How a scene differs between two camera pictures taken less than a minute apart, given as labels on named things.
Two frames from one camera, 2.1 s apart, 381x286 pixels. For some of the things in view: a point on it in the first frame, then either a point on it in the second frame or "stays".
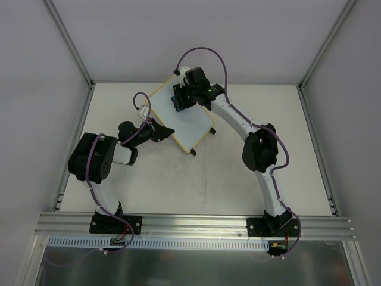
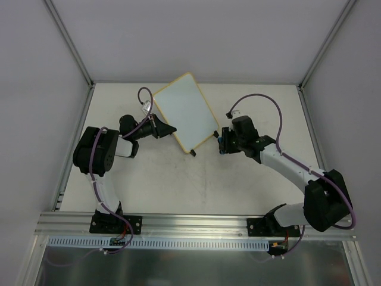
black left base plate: x=103 y=224 stays
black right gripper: x=181 y=97 -> x=224 y=140
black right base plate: x=272 y=227 stays
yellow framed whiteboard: x=191 y=126 stays
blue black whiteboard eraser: x=174 y=98 -> x=221 y=148
